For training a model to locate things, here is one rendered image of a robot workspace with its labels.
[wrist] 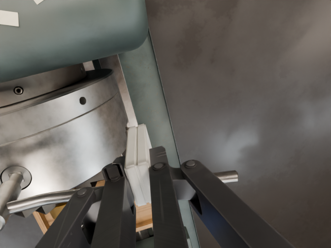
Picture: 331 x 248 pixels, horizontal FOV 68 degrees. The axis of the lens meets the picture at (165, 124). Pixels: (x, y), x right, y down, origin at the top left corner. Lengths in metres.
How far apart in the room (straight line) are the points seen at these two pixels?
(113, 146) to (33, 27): 0.20
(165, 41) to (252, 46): 0.57
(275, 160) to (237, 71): 0.79
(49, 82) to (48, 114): 0.07
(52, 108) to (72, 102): 0.03
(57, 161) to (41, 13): 0.17
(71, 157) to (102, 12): 0.19
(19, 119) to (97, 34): 0.13
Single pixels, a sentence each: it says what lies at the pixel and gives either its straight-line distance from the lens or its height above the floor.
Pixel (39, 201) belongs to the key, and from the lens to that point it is 0.28.
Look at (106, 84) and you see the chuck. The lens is 0.39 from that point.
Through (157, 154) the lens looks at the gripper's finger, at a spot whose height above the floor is 1.37.
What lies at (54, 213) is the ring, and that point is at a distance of 0.53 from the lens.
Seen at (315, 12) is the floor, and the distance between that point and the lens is 1.98.
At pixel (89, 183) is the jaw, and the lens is 0.49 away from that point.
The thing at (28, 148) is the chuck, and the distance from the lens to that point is 0.34.
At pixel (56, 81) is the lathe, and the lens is 0.38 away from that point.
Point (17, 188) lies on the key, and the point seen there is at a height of 1.27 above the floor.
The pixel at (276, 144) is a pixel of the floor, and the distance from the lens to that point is 2.04.
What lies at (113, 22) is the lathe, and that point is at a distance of 0.28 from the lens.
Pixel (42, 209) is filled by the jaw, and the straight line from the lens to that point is 0.50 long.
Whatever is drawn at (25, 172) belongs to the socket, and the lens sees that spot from 0.35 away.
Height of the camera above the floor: 1.52
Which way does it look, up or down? 69 degrees down
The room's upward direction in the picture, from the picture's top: 151 degrees clockwise
